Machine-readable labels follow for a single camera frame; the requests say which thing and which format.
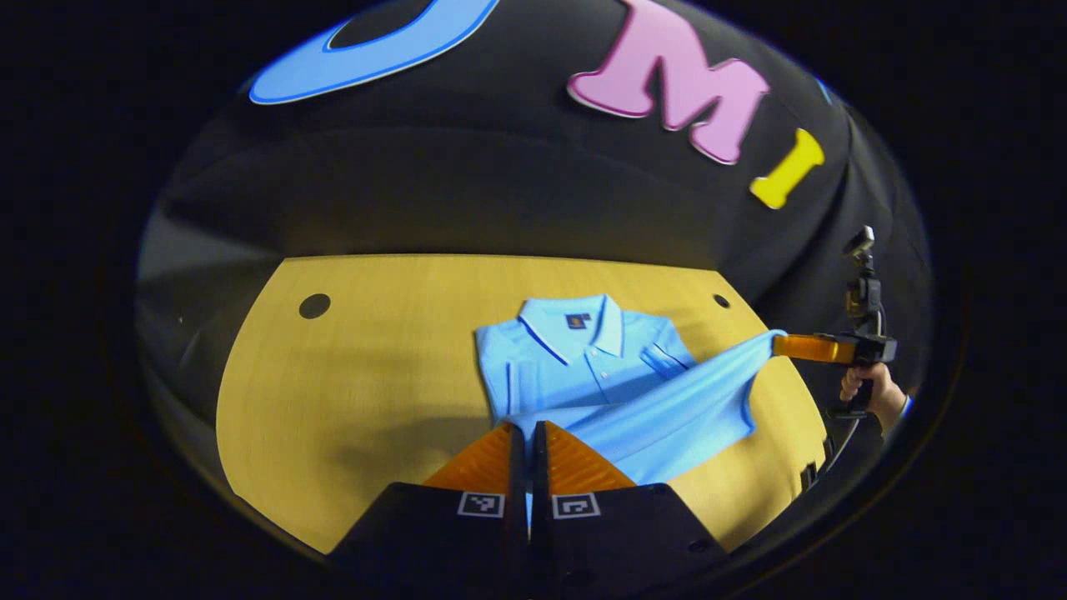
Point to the light blue T-shirt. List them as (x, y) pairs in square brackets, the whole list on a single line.
[(667, 408)]

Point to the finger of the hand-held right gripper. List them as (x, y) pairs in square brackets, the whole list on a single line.
[(813, 348)]

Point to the black backdrop cloth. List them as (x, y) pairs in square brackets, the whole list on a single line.
[(500, 183)]

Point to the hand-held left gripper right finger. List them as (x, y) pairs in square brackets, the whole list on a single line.
[(540, 475)]

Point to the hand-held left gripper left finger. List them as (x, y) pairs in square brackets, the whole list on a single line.
[(518, 475)]

